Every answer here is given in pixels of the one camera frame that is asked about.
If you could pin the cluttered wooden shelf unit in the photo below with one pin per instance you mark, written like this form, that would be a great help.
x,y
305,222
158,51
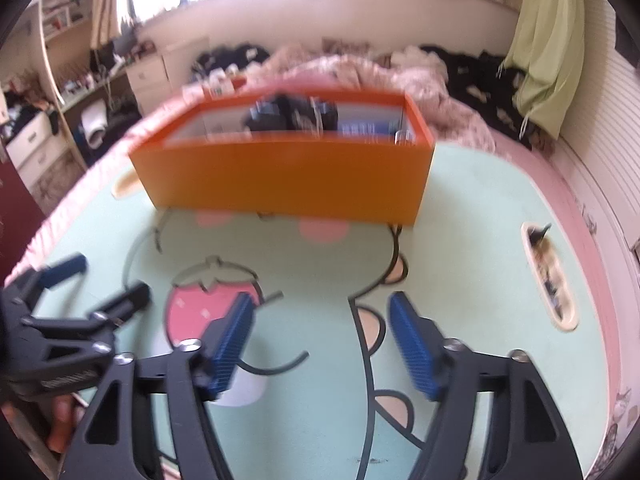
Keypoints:
x,y
50,67

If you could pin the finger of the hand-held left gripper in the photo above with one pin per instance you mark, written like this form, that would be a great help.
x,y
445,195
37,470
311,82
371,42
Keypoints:
x,y
65,267
127,301

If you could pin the black printed clothing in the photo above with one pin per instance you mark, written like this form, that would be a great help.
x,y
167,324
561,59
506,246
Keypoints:
x,y
480,90

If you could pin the small orange carton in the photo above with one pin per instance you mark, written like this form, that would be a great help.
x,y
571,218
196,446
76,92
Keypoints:
x,y
225,86

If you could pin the green cartoon desktop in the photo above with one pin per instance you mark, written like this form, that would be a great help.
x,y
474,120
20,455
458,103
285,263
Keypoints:
x,y
475,285

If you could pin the black crumpled bag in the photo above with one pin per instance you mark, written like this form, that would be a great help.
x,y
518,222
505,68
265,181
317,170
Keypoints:
x,y
285,110

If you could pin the green hanging cloth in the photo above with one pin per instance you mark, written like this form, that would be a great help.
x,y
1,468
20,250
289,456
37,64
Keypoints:
x,y
545,50

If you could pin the white drawer cabinet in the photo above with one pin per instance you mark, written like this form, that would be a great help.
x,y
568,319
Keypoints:
x,y
150,77

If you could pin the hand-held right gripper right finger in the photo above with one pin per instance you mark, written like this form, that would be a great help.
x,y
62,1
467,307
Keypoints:
x,y
412,345

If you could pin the black and white clothes pile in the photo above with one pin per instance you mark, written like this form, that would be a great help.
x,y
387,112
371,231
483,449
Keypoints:
x,y
230,57

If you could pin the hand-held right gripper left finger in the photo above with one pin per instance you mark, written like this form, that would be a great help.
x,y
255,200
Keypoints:
x,y
230,345

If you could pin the white low drawer unit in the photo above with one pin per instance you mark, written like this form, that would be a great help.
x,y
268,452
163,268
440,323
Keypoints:
x,y
32,142

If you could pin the pink crumpled quilt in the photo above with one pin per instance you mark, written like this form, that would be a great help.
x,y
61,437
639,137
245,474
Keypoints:
x,y
350,72

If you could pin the orange cardboard box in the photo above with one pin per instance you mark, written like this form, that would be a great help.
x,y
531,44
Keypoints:
x,y
280,180

